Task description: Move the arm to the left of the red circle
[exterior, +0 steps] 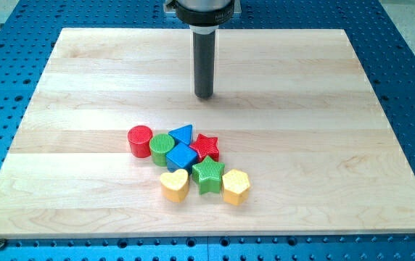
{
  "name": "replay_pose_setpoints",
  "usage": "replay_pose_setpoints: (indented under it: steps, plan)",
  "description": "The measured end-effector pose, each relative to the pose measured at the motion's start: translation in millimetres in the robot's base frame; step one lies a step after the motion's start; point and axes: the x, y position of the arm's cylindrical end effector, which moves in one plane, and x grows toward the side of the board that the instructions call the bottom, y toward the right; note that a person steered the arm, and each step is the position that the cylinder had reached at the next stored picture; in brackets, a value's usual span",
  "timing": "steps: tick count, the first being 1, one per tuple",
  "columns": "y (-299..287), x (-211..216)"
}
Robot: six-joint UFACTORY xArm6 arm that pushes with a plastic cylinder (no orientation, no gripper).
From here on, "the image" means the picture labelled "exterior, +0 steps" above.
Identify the light wooden board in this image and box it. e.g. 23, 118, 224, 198
0, 28, 415, 239

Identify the red star block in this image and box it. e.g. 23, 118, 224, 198
189, 133, 220, 162

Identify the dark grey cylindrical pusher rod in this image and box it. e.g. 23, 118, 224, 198
190, 25, 218, 99

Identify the yellow hexagon block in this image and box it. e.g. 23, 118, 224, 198
222, 169, 251, 206

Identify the robot arm with black collar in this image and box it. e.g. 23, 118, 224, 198
163, 0, 241, 27

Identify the green star block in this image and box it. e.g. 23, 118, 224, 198
192, 156, 225, 194

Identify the green cylinder block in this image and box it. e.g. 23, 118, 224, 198
149, 133, 175, 167

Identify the blue triangle block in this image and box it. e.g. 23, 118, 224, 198
168, 125, 193, 146

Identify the blue cube block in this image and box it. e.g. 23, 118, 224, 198
166, 143, 197, 175

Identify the red cylinder block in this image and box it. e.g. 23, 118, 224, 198
127, 125, 153, 158

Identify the left board clamp screw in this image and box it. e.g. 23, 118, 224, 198
0, 239, 7, 250

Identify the yellow heart block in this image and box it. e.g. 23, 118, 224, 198
160, 169, 189, 203

